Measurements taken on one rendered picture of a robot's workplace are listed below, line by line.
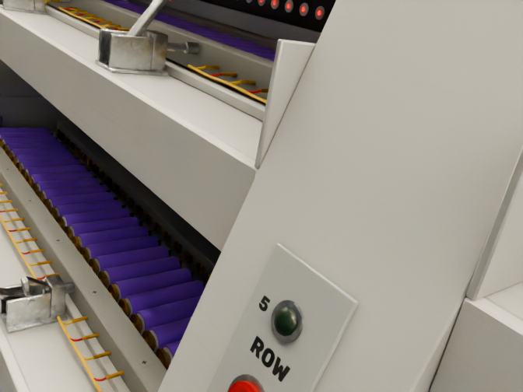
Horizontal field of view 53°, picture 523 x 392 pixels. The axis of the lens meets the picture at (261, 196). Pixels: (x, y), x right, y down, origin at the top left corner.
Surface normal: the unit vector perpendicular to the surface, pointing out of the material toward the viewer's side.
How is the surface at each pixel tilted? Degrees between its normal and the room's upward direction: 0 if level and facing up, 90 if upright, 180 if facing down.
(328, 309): 90
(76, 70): 108
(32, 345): 18
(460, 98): 90
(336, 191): 90
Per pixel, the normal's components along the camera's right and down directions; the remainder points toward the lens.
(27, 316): 0.59, 0.40
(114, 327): 0.18, -0.91
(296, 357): -0.69, -0.19
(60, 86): -0.78, 0.09
